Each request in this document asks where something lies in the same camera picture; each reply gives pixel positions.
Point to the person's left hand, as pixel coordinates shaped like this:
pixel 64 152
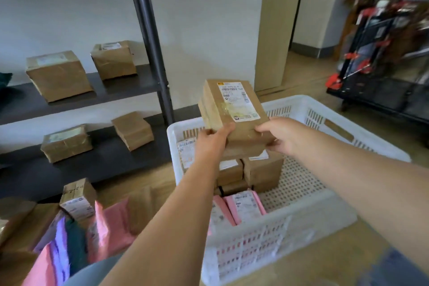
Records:
pixel 209 148

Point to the person's right hand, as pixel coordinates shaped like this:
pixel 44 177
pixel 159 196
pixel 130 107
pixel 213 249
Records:
pixel 288 136

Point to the long white label cardboard box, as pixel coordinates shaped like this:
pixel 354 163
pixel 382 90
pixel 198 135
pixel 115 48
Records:
pixel 214 101

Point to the thin plain cardboard box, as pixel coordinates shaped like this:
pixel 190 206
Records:
pixel 234 188

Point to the white plastic crate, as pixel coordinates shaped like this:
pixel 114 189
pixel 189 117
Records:
pixel 301 208

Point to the plain brown box shelf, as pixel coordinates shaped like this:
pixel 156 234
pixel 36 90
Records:
pixel 134 131

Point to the pink purple teal mailers pile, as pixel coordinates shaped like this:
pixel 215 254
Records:
pixel 110 228

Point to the small square cardboard box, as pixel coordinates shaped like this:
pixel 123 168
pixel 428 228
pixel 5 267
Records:
pixel 114 61

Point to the pile of cardboard parcels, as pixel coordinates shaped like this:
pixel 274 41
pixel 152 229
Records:
pixel 77 192

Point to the taped box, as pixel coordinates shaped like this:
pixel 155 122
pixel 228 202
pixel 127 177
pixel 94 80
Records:
pixel 67 148

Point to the tall brown cardboard box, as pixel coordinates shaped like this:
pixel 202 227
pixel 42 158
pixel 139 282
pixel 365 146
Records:
pixel 58 78

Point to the person's right forearm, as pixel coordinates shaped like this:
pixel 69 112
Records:
pixel 375 188

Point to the person's left forearm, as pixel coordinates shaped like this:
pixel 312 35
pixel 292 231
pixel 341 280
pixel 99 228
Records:
pixel 161 235

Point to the person's left leg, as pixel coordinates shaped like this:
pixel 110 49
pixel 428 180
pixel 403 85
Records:
pixel 94 272

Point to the person's leg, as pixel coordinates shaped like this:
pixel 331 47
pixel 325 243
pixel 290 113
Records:
pixel 395 272
pixel 94 272

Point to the person's right leg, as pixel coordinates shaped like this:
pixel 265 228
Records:
pixel 395 272

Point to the red and black object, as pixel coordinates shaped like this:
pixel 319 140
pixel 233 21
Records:
pixel 385 94

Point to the black metal shelf rack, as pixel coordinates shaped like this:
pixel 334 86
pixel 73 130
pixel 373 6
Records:
pixel 100 161

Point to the beige door frame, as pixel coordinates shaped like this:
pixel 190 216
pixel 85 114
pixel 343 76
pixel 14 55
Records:
pixel 278 27

